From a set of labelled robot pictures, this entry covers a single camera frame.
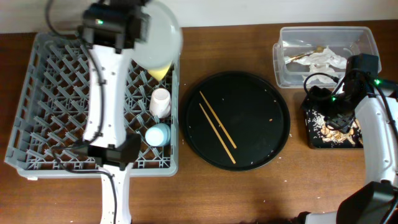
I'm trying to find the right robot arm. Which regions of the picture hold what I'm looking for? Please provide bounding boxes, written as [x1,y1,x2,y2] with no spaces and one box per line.
[296,54,397,224]

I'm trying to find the white napkin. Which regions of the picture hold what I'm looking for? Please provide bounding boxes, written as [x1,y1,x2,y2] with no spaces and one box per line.
[291,47,347,77]

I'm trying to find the grey dishwasher rack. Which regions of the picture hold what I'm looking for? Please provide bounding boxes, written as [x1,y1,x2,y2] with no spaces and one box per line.
[4,33,179,180]

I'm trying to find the black rectangular tray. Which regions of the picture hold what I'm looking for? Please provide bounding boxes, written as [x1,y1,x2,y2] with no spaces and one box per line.
[303,95,364,150]

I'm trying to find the wooden chopstick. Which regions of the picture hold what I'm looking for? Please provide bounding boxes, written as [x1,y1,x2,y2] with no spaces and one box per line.
[199,103,236,164]
[199,91,237,149]

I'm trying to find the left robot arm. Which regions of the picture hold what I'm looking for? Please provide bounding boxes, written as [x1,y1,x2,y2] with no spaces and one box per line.
[76,1,149,223]

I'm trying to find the grey round plate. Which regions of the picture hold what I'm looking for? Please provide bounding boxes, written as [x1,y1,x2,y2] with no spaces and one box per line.
[132,1,183,70]

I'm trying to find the gold foil wrapper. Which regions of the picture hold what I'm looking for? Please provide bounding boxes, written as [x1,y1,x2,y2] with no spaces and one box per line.
[284,46,325,64]

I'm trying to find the blue cup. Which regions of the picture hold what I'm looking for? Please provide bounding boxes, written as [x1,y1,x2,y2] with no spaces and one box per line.
[145,123,171,147]

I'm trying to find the pink cup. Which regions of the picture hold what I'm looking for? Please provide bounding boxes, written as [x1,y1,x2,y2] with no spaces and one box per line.
[149,88,171,119]

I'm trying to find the food scraps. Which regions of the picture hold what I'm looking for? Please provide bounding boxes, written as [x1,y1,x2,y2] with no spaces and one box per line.
[310,113,364,146]

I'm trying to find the clear plastic bin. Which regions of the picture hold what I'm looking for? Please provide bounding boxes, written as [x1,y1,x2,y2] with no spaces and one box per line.
[273,26,379,88]

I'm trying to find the yellow bowl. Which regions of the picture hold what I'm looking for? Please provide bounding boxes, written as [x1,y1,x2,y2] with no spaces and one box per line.
[147,63,172,82]

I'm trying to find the round black tray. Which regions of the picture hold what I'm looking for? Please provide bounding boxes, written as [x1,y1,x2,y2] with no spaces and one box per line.
[179,71,290,171]

